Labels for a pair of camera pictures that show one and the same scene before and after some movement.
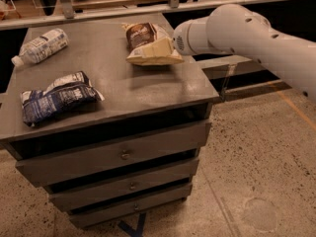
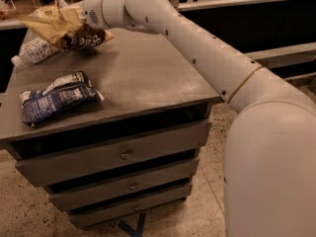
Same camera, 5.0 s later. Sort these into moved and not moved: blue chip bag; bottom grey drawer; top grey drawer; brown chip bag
Moved: brown chip bag
Not moved: blue chip bag; top grey drawer; bottom grey drawer
